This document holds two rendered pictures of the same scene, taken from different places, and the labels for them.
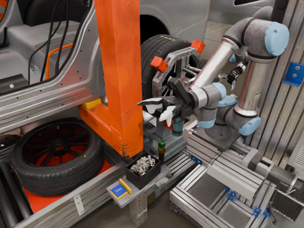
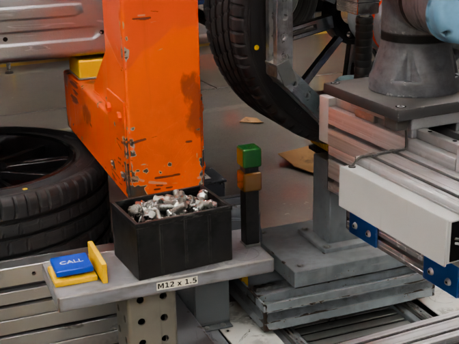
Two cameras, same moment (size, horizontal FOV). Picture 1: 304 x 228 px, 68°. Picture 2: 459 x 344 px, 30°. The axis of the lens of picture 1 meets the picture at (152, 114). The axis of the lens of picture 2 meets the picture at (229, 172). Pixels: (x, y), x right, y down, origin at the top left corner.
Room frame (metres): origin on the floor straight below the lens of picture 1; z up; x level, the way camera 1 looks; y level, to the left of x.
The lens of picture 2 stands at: (-0.40, -0.60, 1.16)
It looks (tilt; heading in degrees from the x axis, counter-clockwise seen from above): 19 degrees down; 21
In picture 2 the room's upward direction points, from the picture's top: 1 degrees counter-clockwise
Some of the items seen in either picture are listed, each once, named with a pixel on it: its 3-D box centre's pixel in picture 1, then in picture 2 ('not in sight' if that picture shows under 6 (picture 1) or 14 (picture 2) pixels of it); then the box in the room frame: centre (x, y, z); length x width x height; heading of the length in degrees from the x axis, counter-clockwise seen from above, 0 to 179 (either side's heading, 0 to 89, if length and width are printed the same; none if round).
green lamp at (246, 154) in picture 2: (161, 144); (248, 155); (1.13, -0.07, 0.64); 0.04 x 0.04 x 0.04; 42
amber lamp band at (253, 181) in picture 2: (161, 149); (249, 179); (1.13, -0.07, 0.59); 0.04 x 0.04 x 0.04; 42
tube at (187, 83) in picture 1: (185, 71); not in sight; (1.44, -0.23, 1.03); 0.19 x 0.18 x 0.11; 42
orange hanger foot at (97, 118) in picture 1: (101, 110); (115, 80); (1.46, 0.40, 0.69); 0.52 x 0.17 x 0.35; 42
